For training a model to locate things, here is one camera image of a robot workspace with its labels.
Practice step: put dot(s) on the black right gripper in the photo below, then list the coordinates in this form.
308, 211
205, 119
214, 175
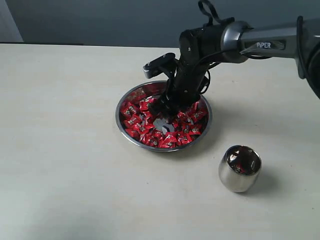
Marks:
184, 90

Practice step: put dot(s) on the red candy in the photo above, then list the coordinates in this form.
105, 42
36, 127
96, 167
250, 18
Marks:
243, 168

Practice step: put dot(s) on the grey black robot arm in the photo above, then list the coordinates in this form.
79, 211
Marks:
232, 42

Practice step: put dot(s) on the round stainless steel plate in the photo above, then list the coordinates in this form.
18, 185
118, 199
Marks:
152, 129

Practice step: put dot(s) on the stainless steel cup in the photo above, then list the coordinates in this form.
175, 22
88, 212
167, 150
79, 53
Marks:
232, 180

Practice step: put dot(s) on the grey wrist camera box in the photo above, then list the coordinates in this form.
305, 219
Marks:
165, 64

